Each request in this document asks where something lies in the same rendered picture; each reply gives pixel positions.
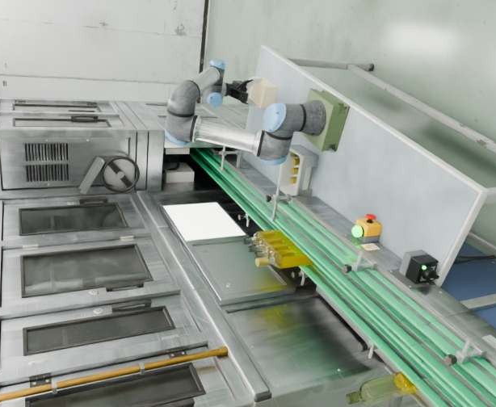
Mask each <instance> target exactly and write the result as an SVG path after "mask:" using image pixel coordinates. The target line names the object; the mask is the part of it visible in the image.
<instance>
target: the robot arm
mask: <svg viewBox="0 0 496 407"><path fill-rule="evenodd" d="M224 74H225V62H224V61H223V60H220V59H211V61H210V64H209V68H207V69H206V70H205V71H203V72H202V73H200V74H198V75H197V76H195V77H194V78H193V79H191V80H186V81H184V82H182V83H180V84H179V85H178V86H177V87H176V88H175V90H174V91H173V93H172V94H171V96H170V98H169V100H168V103H167V111H166V124H165V135H166V138H168V140H169V141H171V142H173V143H175V144H177V145H188V144H190V143H191V142H195V141H197V140H200V141H207V142H210V143H214V144H218V145H224V146H229V147H232V148H235V149H242V150H246V151H250V152H253V153H254V155H255V156H256V157H259V159H260V161H261V162H263V163H264V164H267V165H270V166H276V165H280V164H282V163H284V162H285V161H286V159H287V156H288V153H289V148H290V145H291V142H292V136H293V133H294V132H303V133H305V134H308V135H310V136H319V135H320V134H321V133H322V132H323V130H324V128H325V126H326V108H325V106H324V104H323V102H322V101H320V100H311V101H308V102H306V103H273V104H271V105H269V106H268V107H267V109H266V110H265V112H264V115H263V127H264V129H265V130H266V131H264V130H260V131H259V132H252V131H248V130H245V129H240V128H234V127H230V126H226V125H223V124H216V123H213V122H208V121H205V120H202V119H201V118H200V116H199V115H195V104H196V100H198V98H199V97H200V96H203V97H204V98H205V99H206V101H207V103H208V104H209V105H210V106H212V107H219V106H220V105H221V104H222V103H223V97H227V96H230V97H233V98H235V99H237V100H240V101H241V102H242V103H244V104H248V105H252V106H257V105H256V104H255V103H254V102H253V101H252V100H250V99H249V98H248V94H247V93H246V91H247V90H248V89H247V88H246V86H249V87H251V86H253V85H254V84H256V83H257V82H261V81H262V79H261V78H249V80H245V81H244V82H242V81H233V83H227V82H223V79H224ZM238 82H240V83H238Z"/></svg>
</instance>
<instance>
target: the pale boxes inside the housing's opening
mask: <svg viewBox="0 0 496 407"><path fill-rule="evenodd" d="M163 152H164V153H165V154H189V152H190V148H166V149H165V148H164V151H163ZM176 166H177V162H173V163H163V167H162V170H164V171H165V173H162V178H163V179H164V181H165V182H166V183H189V182H194V173H195V172H194V171H193V170H192V168H191V167H190V166H189V165H188V164H187V163H186V162H180V163H179V168H178V169H177V170H168V169H172V168H174V167H176Z"/></svg>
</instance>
